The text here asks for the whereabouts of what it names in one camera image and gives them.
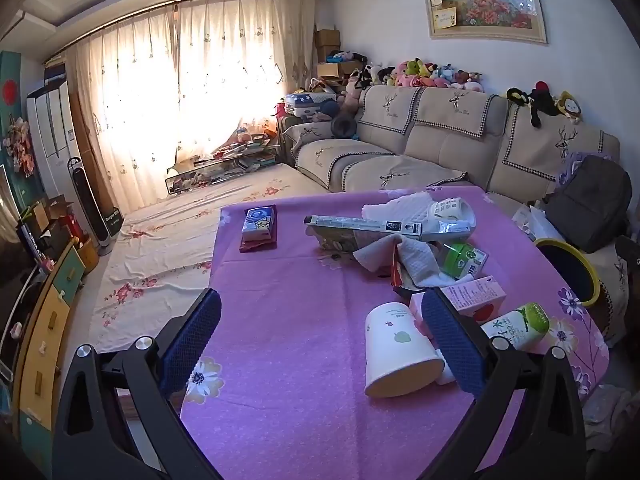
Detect white plastic bag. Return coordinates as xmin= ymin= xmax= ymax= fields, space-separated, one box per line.
xmin=582 ymin=385 xmax=633 ymax=451

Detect long grey toothpaste box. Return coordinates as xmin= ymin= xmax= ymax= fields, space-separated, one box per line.
xmin=303 ymin=214 xmax=423 ymax=242

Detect grey backpack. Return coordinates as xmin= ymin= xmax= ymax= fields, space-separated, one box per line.
xmin=544 ymin=155 xmax=633 ymax=254

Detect colourful drawer cabinet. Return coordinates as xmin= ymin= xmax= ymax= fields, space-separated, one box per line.
xmin=12 ymin=245 xmax=87 ymax=476

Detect yellow lion plush toy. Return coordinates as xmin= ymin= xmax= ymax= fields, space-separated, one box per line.
xmin=555 ymin=91 xmax=583 ymax=123

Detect white tower fan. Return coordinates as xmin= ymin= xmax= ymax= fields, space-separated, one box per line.
xmin=67 ymin=156 xmax=113 ymax=257

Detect stack of cardboard boxes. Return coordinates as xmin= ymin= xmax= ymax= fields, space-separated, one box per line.
xmin=314 ymin=24 xmax=362 ymax=81

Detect row of plush toys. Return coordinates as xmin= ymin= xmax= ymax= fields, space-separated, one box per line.
xmin=350 ymin=57 xmax=486 ymax=93

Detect white pill bottle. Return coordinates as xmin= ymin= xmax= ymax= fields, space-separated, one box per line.
xmin=425 ymin=199 xmax=471 ymax=222

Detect cream floral floor sheet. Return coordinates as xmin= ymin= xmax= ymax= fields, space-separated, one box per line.
xmin=89 ymin=162 xmax=331 ymax=353

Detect white standing air conditioner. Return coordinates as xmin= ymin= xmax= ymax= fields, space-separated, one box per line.
xmin=26 ymin=77 xmax=83 ymax=211

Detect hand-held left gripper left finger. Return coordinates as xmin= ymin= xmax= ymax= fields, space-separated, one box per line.
xmin=52 ymin=287 xmax=223 ymax=480

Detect dark grey neck pillow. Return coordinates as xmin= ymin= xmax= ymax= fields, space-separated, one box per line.
xmin=330 ymin=114 xmax=358 ymax=139

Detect lilac fuzzy cloth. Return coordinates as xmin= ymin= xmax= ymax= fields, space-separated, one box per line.
xmin=559 ymin=151 xmax=613 ymax=186

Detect pink plush bear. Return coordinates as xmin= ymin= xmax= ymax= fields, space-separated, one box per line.
xmin=340 ymin=82 xmax=363 ymax=113

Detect blue white suitcase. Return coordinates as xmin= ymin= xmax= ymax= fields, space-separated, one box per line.
xmin=284 ymin=91 xmax=337 ymax=121

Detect pink juice carton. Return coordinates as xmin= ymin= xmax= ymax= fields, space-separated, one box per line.
xmin=440 ymin=276 xmax=506 ymax=318

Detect yellow-rimmed dark bin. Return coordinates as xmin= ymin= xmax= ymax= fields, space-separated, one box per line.
xmin=532 ymin=238 xmax=601 ymax=308

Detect white foam net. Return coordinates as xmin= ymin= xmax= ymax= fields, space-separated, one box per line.
xmin=361 ymin=195 xmax=436 ymax=223

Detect white green drink carton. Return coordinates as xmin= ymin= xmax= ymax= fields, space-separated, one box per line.
xmin=480 ymin=302 xmax=551 ymax=352

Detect white paper cup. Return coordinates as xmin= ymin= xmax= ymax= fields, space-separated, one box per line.
xmin=364 ymin=302 xmax=446 ymax=399

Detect green white drink cup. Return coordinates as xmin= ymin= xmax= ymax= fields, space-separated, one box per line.
xmin=442 ymin=243 xmax=488 ymax=281

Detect cluttered glass low table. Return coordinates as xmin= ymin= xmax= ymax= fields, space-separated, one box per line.
xmin=164 ymin=132 xmax=281 ymax=196

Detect green floral wall panel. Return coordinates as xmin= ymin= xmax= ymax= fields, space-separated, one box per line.
xmin=0 ymin=51 xmax=37 ymax=206

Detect framed flower painting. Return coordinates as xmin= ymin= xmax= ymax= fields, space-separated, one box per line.
xmin=419 ymin=0 xmax=548 ymax=45

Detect cream curtain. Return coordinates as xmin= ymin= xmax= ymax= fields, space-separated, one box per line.
xmin=65 ymin=0 xmax=317 ymax=213

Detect silver toothpaste tube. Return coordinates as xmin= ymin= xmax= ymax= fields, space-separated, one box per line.
xmin=422 ymin=220 xmax=476 ymax=242

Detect beige sofa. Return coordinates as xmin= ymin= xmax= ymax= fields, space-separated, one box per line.
xmin=280 ymin=84 xmax=640 ymax=341

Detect white papers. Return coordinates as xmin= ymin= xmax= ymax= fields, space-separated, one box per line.
xmin=512 ymin=200 xmax=551 ymax=241

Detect printed cardboard box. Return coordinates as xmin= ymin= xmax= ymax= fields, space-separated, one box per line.
xmin=306 ymin=227 xmax=358 ymax=253

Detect blue tissue pack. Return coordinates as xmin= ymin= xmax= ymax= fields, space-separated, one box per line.
xmin=241 ymin=206 xmax=277 ymax=242

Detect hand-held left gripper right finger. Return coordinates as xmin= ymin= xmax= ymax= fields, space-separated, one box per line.
xmin=421 ymin=287 xmax=587 ymax=480

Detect purple floral tablecloth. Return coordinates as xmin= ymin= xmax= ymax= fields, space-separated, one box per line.
xmin=180 ymin=185 xmax=611 ymax=480

